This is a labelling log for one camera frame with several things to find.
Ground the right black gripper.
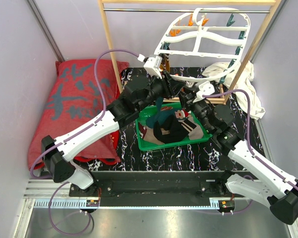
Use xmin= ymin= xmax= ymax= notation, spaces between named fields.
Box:
xmin=178 ymin=86 xmax=215 ymax=134

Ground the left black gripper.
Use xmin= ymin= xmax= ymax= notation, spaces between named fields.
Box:
xmin=136 ymin=69 xmax=185 ymax=112

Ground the dark teal sock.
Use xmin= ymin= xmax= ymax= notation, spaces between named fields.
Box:
xmin=146 ymin=97 xmax=175 ymax=128

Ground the white oval clip hanger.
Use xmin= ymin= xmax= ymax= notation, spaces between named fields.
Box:
xmin=154 ymin=7 xmax=251 ymax=82

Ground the mustard striped sock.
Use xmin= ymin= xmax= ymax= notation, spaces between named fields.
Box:
xmin=159 ymin=54 xmax=165 ymax=70
xmin=164 ymin=54 xmax=170 ymax=72

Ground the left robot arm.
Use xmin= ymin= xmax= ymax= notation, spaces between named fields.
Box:
xmin=41 ymin=71 xmax=185 ymax=196

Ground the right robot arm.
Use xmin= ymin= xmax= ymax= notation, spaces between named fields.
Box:
xmin=179 ymin=82 xmax=298 ymax=225

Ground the brown orange striped sock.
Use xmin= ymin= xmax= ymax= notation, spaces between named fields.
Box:
xmin=160 ymin=107 xmax=174 ymax=113

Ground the grey black sock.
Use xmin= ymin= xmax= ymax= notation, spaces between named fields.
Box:
xmin=187 ymin=121 xmax=204 ymax=140

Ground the black striped sock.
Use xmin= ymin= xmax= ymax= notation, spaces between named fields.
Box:
xmin=153 ymin=115 xmax=197 ymax=144

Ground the white crumpled cloth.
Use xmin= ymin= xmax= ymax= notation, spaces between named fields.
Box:
xmin=202 ymin=61 xmax=265 ymax=120

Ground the black marbled mat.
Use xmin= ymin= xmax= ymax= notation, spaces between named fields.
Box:
xmin=74 ymin=67 xmax=265 ymax=172

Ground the green plastic basket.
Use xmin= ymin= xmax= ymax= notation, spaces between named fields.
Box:
xmin=135 ymin=103 xmax=212 ymax=151

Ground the metal hanging rod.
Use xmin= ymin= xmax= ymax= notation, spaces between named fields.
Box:
xmin=104 ymin=8 xmax=270 ymax=14

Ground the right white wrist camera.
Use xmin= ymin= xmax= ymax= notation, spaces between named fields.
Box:
xmin=194 ymin=80 xmax=215 ymax=103

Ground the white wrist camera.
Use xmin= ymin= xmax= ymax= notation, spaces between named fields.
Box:
xmin=138 ymin=54 xmax=162 ymax=79
xmin=194 ymin=80 xmax=215 ymax=103

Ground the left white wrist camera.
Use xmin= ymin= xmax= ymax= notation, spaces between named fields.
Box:
xmin=138 ymin=54 xmax=162 ymax=79

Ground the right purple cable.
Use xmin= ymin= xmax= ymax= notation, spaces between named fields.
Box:
xmin=203 ymin=89 xmax=298 ymax=220

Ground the purple cable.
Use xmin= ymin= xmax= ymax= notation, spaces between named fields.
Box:
xmin=203 ymin=89 xmax=298 ymax=220
xmin=29 ymin=49 xmax=142 ymax=235

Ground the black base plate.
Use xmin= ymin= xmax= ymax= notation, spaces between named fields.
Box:
xmin=69 ymin=171 xmax=241 ymax=209

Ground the wooden clothes rack frame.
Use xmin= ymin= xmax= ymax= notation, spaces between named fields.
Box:
xmin=96 ymin=0 xmax=281 ymax=122

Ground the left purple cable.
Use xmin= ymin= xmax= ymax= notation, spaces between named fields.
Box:
xmin=29 ymin=49 xmax=142 ymax=235

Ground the aluminium rail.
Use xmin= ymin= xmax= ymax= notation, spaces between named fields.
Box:
xmin=24 ymin=180 xmax=295 ymax=210

